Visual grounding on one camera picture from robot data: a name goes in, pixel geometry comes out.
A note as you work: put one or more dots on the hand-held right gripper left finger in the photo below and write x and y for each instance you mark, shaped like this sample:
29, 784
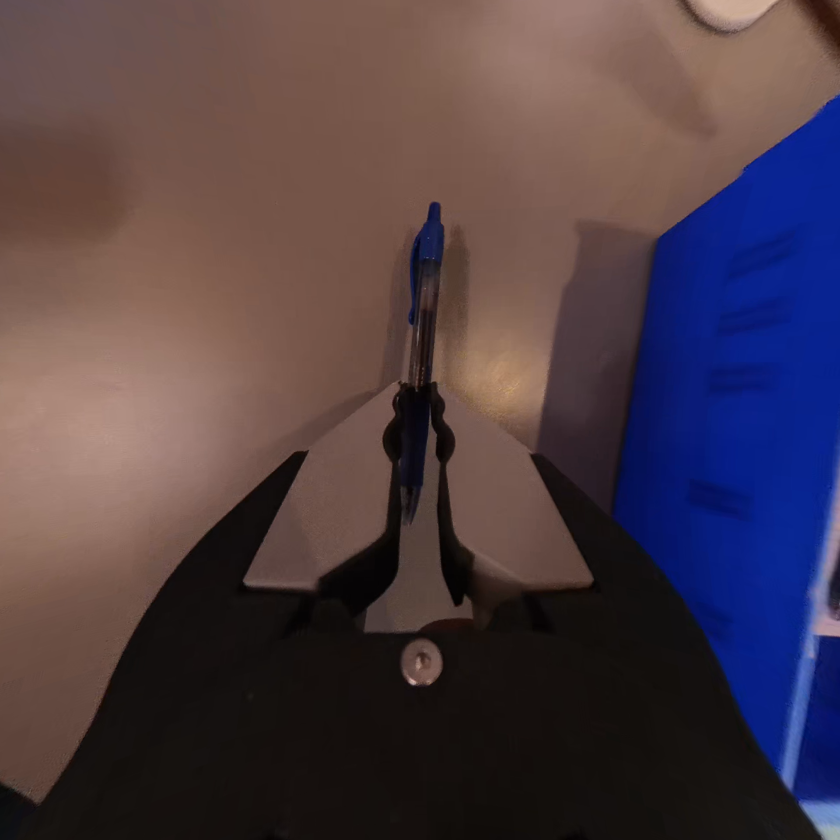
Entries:
334, 518

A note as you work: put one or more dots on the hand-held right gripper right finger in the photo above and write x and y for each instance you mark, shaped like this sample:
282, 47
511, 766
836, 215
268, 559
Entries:
512, 518

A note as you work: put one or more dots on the blue retractable pen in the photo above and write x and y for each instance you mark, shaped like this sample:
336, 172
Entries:
423, 308

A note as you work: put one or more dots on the blue plastic bin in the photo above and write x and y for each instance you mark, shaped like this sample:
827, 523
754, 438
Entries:
722, 459

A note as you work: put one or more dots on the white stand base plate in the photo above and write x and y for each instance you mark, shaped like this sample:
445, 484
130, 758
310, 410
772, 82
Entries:
728, 13

